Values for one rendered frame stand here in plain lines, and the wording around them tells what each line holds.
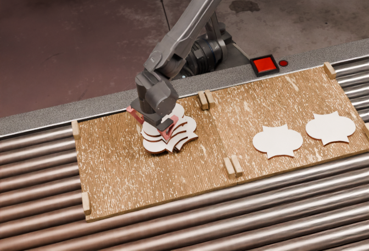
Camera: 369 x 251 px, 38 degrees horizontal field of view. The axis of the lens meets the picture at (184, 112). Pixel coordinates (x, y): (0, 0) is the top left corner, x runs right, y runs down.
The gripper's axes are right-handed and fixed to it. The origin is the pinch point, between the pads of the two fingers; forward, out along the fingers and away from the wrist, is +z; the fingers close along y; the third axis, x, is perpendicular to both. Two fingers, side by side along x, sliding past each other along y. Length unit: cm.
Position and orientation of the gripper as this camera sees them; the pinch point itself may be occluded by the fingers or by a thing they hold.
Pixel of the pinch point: (154, 128)
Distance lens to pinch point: 151.4
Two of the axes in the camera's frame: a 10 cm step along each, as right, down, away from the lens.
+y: 7.4, 4.5, -5.0
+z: 0.7, 6.9, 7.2
